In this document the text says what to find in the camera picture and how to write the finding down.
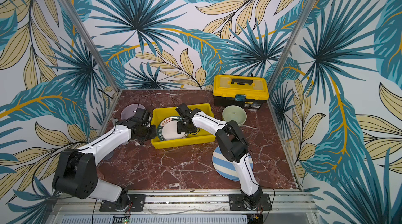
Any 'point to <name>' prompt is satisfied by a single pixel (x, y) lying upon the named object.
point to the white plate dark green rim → (167, 129)
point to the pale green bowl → (235, 112)
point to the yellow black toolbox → (249, 92)
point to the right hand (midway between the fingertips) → (182, 131)
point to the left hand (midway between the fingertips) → (155, 134)
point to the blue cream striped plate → (225, 168)
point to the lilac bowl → (129, 110)
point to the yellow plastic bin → (202, 136)
